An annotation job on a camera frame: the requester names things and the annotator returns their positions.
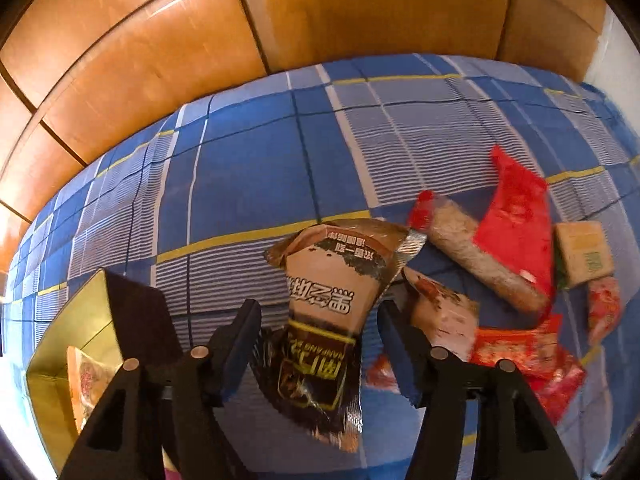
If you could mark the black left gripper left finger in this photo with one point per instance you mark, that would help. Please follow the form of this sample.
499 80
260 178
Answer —
150 411

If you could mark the white yellow cartoon snack bag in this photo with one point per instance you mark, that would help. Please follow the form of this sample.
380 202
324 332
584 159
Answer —
88 375

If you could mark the large red floral snack packet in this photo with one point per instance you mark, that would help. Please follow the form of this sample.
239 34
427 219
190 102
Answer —
553 373

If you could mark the pink small snack packet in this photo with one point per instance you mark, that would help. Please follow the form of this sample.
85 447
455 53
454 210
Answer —
604 308

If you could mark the dark brown black snack bag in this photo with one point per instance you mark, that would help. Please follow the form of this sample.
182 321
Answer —
310 368

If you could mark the small red gold snack packet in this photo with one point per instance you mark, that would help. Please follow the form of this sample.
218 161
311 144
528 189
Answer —
380 375

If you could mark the gold interior snack box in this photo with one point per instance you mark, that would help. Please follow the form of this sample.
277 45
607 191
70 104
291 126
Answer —
111 319

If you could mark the white red patterned snack packet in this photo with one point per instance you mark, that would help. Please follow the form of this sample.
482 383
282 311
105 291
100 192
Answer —
448 318

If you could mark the yellow cracker pack green label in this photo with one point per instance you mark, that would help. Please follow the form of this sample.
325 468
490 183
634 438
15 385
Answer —
584 252

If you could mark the blue plaid bed sheet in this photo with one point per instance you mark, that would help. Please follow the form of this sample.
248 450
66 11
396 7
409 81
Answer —
189 204

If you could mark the plain red snack bag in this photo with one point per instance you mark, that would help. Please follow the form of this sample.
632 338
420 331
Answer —
517 231

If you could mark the clear rice cracker roll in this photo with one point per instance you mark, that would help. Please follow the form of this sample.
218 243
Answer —
450 228

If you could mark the wooden panelled wardrobe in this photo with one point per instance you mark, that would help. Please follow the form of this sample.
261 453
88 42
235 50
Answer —
79 76

